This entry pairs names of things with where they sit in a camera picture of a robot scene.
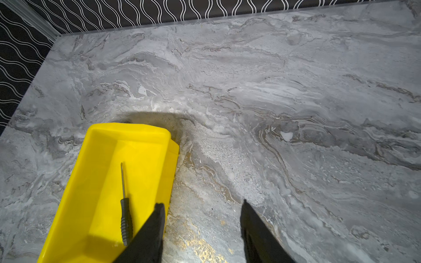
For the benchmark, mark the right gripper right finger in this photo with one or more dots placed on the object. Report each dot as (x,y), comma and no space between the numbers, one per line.
(260,245)

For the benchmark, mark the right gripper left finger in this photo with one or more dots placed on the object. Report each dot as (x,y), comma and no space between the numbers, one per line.
(147,245)

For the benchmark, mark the black screwdriver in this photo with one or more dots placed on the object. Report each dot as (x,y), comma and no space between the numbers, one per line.
(126,218)

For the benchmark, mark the yellow plastic bin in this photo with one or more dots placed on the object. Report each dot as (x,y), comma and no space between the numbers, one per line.
(116,161)

